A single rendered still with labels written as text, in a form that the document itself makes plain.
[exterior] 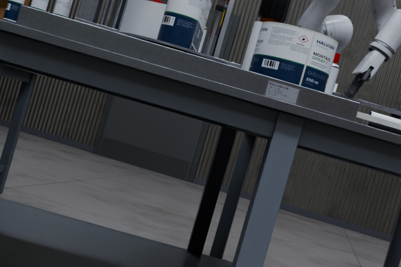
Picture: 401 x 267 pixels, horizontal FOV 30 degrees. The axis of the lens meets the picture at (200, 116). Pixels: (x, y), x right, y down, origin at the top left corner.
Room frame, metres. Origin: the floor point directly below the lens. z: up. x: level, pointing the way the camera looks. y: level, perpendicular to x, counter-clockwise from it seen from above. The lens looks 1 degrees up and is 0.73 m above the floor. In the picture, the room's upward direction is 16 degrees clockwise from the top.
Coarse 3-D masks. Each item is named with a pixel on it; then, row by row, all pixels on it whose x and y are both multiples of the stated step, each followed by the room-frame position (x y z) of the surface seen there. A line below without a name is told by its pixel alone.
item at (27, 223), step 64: (0, 64) 3.00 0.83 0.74; (64, 64) 1.65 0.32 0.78; (256, 128) 1.67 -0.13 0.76; (320, 128) 1.68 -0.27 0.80; (256, 192) 1.67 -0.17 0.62; (0, 256) 2.10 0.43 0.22; (64, 256) 2.33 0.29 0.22; (128, 256) 2.60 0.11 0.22; (192, 256) 2.95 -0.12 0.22; (256, 256) 1.67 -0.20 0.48
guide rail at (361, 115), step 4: (356, 116) 2.46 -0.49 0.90; (360, 116) 2.46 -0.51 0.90; (364, 116) 2.46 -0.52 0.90; (368, 116) 2.46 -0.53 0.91; (372, 116) 2.46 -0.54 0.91; (368, 120) 2.46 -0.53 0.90; (372, 120) 2.46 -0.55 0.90; (376, 120) 2.46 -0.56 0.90; (380, 120) 2.46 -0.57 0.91; (384, 120) 2.46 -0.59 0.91; (388, 120) 2.46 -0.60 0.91; (380, 124) 2.46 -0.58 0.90; (384, 124) 2.46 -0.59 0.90; (388, 124) 2.46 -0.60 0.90; (392, 124) 2.46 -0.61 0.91; (396, 124) 2.46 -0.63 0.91; (400, 124) 2.46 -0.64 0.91; (396, 128) 2.46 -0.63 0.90; (400, 128) 2.46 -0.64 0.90
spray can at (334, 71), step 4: (336, 52) 2.48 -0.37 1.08; (336, 56) 2.48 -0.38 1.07; (336, 60) 2.48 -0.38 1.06; (332, 64) 2.47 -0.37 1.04; (336, 64) 2.48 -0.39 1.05; (332, 68) 2.47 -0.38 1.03; (336, 68) 2.47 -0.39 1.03; (332, 72) 2.47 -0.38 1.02; (336, 72) 2.47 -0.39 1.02; (332, 76) 2.47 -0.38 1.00; (336, 76) 2.48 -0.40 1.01; (328, 80) 2.47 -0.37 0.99; (332, 80) 2.47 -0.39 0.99; (328, 84) 2.47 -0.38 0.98; (332, 84) 2.47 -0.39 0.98; (328, 88) 2.47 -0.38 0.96; (332, 88) 2.48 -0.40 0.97; (328, 92) 2.47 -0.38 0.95; (332, 92) 2.49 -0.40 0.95
